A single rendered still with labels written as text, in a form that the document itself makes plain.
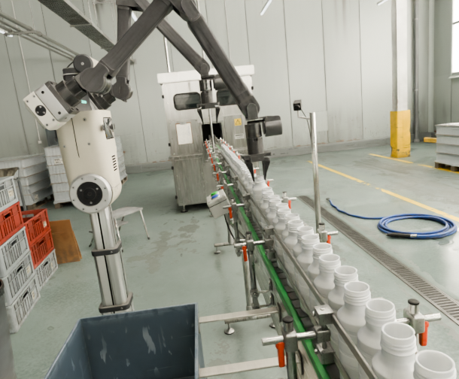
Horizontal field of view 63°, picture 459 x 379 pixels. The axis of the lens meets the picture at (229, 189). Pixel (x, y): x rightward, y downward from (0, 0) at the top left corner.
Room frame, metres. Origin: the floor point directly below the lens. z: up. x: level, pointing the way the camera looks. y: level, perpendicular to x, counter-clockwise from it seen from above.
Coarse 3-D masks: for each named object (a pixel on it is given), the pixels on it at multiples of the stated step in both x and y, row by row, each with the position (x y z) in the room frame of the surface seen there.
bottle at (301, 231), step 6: (300, 228) 0.81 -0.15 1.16; (306, 228) 0.81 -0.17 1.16; (312, 228) 0.79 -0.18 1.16; (300, 234) 0.79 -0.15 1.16; (306, 234) 0.78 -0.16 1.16; (300, 240) 0.79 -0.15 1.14; (294, 246) 0.80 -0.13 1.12; (300, 246) 0.78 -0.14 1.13; (294, 252) 0.79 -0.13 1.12; (300, 252) 0.77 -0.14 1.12
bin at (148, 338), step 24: (144, 312) 0.91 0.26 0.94; (168, 312) 0.91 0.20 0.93; (192, 312) 0.91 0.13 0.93; (240, 312) 0.88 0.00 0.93; (264, 312) 0.87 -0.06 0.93; (72, 336) 0.83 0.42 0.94; (96, 336) 0.90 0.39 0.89; (120, 336) 0.90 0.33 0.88; (144, 336) 0.91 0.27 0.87; (168, 336) 0.91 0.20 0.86; (192, 336) 0.91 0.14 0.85; (72, 360) 0.80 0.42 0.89; (96, 360) 0.90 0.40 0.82; (120, 360) 0.90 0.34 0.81; (144, 360) 0.90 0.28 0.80; (168, 360) 0.91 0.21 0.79; (192, 360) 0.91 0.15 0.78; (264, 360) 0.68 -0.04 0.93
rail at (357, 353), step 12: (240, 180) 1.76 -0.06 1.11; (240, 192) 1.82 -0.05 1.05; (252, 216) 1.40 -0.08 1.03; (264, 216) 1.11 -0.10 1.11; (288, 252) 0.80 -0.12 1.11; (288, 276) 0.82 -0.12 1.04; (312, 288) 0.62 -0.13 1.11; (300, 300) 0.72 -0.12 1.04; (336, 324) 0.50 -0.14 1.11; (348, 336) 0.47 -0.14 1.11; (336, 360) 0.51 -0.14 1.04; (360, 360) 0.42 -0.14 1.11; (372, 372) 0.39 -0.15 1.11
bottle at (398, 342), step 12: (384, 324) 0.41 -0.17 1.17; (396, 324) 0.41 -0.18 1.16; (384, 336) 0.39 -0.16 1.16; (396, 336) 0.41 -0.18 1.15; (408, 336) 0.40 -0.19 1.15; (384, 348) 0.39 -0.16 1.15; (396, 348) 0.38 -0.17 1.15; (408, 348) 0.37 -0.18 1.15; (372, 360) 0.40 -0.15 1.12; (384, 360) 0.39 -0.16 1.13; (396, 360) 0.38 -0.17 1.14; (408, 360) 0.37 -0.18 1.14; (384, 372) 0.38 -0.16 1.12; (396, 372) 0.37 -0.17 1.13; (408, 372) 0.37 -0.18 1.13
